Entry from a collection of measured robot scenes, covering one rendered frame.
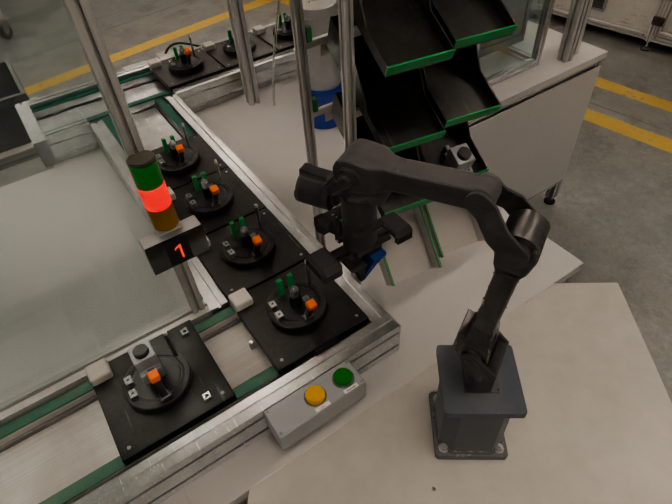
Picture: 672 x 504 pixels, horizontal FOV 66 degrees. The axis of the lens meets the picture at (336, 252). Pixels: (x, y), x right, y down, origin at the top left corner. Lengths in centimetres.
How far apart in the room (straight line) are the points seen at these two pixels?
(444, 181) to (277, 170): 116
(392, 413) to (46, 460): 72
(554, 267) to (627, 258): 142
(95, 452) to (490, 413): 79
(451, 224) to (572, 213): 180
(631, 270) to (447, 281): 158
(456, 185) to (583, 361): 76
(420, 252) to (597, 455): 56
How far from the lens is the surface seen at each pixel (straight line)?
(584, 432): 126
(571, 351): 136
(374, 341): 117
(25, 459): 130
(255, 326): 121
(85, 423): 127
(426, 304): 137
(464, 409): 99
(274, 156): 188
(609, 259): 289
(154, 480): 111
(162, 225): 104
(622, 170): 349
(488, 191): 69
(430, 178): 71
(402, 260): 124
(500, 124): 227
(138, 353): 109
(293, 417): 109
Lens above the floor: 193
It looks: 46 degrees down
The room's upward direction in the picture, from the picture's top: 4 degrees counter-clockwise
